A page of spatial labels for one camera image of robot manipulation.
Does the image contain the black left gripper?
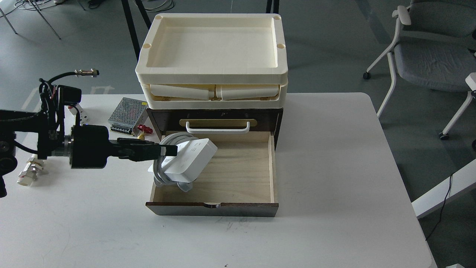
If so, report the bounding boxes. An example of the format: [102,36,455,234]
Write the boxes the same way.
[70,124,177,169]

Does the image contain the white power strip with cable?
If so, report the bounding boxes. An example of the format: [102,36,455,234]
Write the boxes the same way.
[148,132,218,192]

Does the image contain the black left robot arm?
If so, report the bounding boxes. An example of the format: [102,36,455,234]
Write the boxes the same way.
[0,68,177,175]

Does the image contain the metal mesh power supply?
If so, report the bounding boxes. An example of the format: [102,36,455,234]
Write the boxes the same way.
[108,97,148,136]

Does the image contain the cream plastic stacked tray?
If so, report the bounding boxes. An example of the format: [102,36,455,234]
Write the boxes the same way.
[135,13,288,109]

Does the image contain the white metal pipe fitting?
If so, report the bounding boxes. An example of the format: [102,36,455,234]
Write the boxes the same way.
[17,154,44,186]

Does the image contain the open wooden drawer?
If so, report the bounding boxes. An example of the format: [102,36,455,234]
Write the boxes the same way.
[145,132,279,217]

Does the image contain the grey office chair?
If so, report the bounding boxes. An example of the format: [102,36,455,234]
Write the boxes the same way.
[363,0,476,140]

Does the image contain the brass valve red handle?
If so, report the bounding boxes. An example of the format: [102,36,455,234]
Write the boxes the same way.
[137,124,153,140]

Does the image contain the white drawer handle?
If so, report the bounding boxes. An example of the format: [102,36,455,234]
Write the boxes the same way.
[186,121,251,134]

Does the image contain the black metal frame legs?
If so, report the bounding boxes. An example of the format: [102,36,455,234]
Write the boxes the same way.
[121,0,151,61]

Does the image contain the floor cables bundle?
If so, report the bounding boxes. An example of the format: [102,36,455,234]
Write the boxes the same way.
[14,0,174,12]

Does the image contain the black thin power cord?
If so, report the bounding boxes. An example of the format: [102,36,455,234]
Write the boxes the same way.
[425,173,453,241]

